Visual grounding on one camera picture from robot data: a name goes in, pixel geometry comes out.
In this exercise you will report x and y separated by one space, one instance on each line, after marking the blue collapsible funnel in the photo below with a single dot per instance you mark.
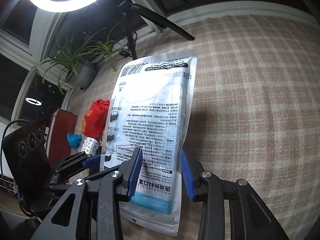
73 141

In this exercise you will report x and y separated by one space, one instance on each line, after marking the white face mask package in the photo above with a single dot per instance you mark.
150 105

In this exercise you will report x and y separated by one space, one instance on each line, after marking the dark red cardboard box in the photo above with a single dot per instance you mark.
62 130

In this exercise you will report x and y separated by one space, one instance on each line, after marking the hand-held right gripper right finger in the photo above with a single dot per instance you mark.
187 175

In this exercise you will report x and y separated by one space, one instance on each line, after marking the spider plant in grey pot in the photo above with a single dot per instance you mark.
85 72

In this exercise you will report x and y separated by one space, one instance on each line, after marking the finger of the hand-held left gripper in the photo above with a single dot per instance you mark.
93 160

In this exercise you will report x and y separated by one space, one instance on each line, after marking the black tripod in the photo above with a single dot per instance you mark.
160 21

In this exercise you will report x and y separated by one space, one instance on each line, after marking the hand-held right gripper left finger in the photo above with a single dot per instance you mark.
132 173

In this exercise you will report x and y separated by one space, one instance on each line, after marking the white patterned cube box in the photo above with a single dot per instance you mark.
88 145

